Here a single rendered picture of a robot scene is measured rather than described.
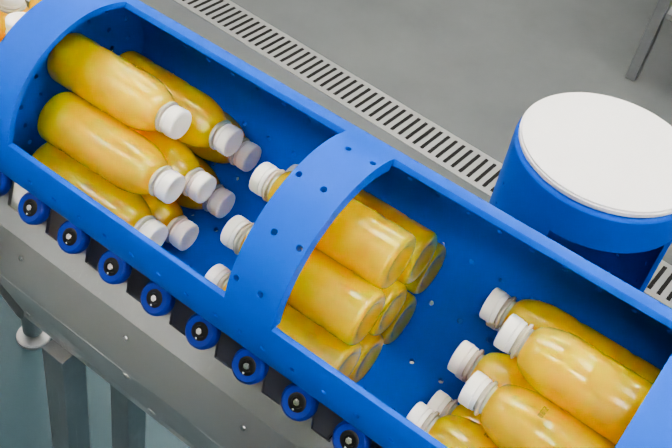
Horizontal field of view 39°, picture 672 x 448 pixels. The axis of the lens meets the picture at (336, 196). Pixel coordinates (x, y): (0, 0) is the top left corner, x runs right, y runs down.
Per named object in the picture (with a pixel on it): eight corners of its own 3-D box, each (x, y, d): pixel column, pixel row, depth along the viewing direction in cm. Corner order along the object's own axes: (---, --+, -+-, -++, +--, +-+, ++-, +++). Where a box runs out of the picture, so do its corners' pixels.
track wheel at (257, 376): (269, 360, 109) (277, 358, 111) (239, 339, 110) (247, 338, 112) (252, 393, 109) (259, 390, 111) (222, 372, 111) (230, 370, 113)
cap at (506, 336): (530, 323, 97) (515, 313, 98) (526, 321, 93) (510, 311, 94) (510, 355, 97) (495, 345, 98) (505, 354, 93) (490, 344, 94)
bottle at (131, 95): (45, 89, 119) (149, 154, 112) (43, 42, 114) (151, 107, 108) (87, 68, 123) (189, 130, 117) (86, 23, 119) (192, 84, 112)
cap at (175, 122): (158, 138, 112) (169, 145, 112) (159, 112, 110) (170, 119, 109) (180, 125, 115) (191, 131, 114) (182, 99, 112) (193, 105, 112)
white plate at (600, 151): (482, 123, 140) (480, 129, 140) (625, 240, 125) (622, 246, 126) (598, 73, 154) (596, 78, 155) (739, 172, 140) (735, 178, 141)
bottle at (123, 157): (43, 149, 119) (150, 219, 113) (28, 115, 113) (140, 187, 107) (81, 113, 122) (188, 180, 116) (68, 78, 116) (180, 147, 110)
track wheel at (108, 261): (130, 260, 117) (139, 260, 119) (104, 242, 118) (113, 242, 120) (114, 291, 117) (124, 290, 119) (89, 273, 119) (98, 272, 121)
